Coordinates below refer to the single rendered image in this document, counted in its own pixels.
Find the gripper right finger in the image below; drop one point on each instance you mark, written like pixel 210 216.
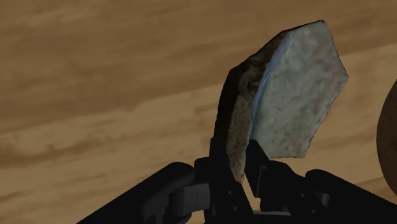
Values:
pixel 297 195

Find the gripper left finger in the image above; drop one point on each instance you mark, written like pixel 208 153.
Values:
pixel 186 195

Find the brown round object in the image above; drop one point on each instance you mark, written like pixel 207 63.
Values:
pixel 389 142

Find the grey stone slab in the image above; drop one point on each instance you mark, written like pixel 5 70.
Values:
pixel 291 99

